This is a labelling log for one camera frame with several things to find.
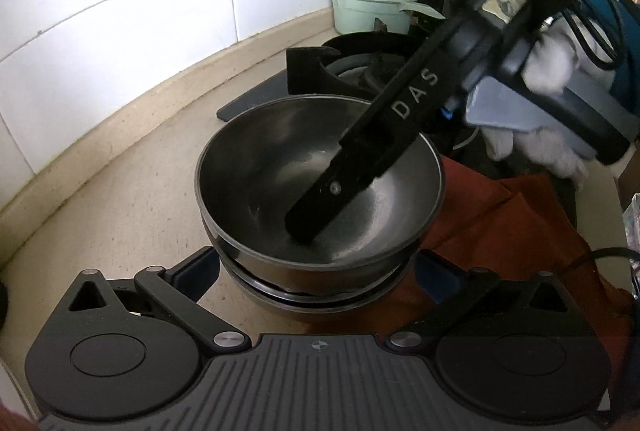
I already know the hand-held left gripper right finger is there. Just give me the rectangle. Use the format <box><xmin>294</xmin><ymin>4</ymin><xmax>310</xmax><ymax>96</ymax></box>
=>
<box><xmin>387</xmin><ymin>250</ymin><xmax>581</xmax><ymax>357</ymax></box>

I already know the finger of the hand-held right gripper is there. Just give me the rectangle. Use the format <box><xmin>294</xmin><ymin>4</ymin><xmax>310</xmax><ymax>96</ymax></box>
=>
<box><xmin>284</xmin><ymin>126</ymin><xmax>416</xmax><ymax>246</ymax></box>

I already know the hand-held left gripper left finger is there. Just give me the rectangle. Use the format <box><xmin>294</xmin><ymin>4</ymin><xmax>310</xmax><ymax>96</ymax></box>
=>
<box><xmin>67</xmin><ymin>246</ymin><xmax>251</xmax><ymax>359</ymax></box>

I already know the steel bowl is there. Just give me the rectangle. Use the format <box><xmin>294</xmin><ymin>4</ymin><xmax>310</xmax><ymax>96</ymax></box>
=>
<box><xmin>194</xmin><ymin>94</ymin><xmax>446</xmax><ymax>273</ymax></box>
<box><xmin>200</xmin><ymin>206</ymin><xmax>426</xmax><ymax>299</ymax></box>
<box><xmin>227</xmin><ymin>261</ymin><xmax>416</xmax><ymax>324</ymax></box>

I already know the person's right forearm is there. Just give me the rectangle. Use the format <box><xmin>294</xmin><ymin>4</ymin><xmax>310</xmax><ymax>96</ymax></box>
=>
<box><xmin>585</xmin><ymin>0</ymin><xmax>640</xmax><ymax>112</ymax></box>

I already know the person's right hand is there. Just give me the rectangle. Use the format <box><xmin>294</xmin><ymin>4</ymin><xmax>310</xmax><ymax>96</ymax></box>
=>
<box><xmin>482</xmin><ymin>18</ymin><xmax>623</xmax><ymax>182</ymax></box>

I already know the red cloth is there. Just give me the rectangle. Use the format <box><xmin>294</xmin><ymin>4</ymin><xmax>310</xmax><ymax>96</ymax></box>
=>
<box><xmin>370</xmin><ymin>156</ymin><xmax>636</xmax><ymax>382</ymax></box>

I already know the black gas stove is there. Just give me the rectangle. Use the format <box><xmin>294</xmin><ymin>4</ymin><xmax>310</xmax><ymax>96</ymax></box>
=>
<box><xmin>216</xmin><ymin>31</ymin><xmax>501</xmax><ymax>162</ymax></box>

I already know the pale green plastic cup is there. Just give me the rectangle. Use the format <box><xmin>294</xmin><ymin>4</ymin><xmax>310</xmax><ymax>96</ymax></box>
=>
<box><xmin>331</xmin><ymin>0</ymin><xmax>446</xmax><ymax>34</ymax></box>

